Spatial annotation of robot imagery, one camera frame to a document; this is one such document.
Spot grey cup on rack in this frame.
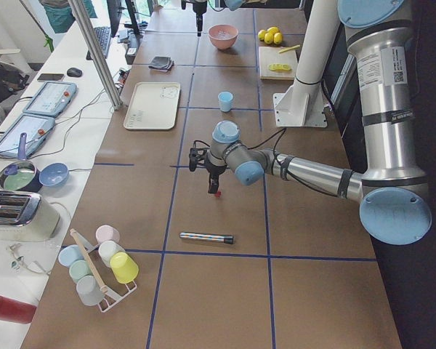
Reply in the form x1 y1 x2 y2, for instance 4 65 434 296
76 275 105 306

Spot red bottle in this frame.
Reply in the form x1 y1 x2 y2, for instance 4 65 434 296
0 295 37 324

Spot grey folded cloth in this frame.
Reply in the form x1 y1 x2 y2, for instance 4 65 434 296
148 56 174 71

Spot teach pendant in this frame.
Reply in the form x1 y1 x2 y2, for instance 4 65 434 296
23 81 78 118
0 113 55 160

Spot blue bowl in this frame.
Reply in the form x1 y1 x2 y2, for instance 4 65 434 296
39 163 69 187

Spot blue cup on rack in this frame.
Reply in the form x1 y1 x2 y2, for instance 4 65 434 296
58 244 84 268

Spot white wire cup rack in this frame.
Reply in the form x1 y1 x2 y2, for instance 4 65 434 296
70 228 137 313

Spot silver toaster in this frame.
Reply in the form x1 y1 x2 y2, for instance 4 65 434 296
0 190 60 242

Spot lemon slices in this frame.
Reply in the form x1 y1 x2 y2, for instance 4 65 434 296
268 63 291 72

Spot black computer mouse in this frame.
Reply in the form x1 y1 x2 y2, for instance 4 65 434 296
66 67 83 78

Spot green cup on rack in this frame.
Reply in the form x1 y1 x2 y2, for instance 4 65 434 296
69 260 92 284

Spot cream bear tray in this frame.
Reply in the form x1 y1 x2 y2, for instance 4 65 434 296
124 82 181 130

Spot stainless steel muddler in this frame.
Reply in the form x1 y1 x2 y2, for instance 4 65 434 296
179 232 234 244

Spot lower teach pendant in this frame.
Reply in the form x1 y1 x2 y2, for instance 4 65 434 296
0 113 55 160

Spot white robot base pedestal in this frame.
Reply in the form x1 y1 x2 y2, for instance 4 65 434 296
273 0 340 128

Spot light blue cup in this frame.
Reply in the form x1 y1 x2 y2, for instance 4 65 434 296
218 91 233 113

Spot yellow-green plastic knife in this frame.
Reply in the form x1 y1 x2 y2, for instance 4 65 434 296
278 44 301 54

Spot yellow lemon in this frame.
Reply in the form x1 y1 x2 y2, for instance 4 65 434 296
273 32 283 45
257 29 267 41
264 33 274 44
267 26 280 35

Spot upper teach pendant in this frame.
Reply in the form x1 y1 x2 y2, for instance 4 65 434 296
23 81 78 118

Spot pink bowl of ice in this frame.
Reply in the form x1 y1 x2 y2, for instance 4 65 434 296
208 24 239 49

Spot aluminium frame post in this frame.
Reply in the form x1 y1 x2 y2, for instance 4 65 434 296
68 0 123 111

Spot yellow-green plastic cup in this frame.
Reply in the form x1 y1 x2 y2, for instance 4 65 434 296
110 252 139 284

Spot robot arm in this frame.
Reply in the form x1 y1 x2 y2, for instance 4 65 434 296
189 1 432 245
180 0 266 37

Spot white cup on rack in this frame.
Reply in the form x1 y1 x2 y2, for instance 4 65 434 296
98 240 125 268

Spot pink cup on rack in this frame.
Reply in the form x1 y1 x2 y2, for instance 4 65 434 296
95 225 121 244

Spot black smartphone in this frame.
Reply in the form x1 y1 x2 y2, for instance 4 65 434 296
37 73 65 81

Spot black keyboard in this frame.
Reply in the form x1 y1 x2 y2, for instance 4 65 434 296
94 26 111 58

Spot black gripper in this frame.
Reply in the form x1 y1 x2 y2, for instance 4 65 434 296
181 0 207 36
188 140 227 194

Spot dark blue saucepan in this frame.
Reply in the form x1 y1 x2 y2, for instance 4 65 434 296
0 132 42 193

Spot wooden cutting board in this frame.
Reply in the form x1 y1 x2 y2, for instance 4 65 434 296
259 47 298 80

